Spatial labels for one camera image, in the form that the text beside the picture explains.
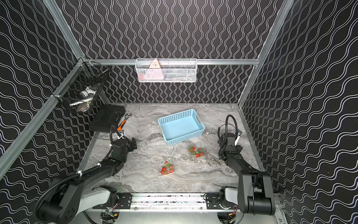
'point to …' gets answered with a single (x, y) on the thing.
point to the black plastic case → (107, 115)
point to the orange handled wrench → (123, 122)
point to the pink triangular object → (154, 71)
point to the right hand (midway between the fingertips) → (231, 140)
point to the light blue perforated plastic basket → (178, 127)
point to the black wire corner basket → (80, 89)
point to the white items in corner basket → (87, 95)
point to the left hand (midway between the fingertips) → (125, 138)
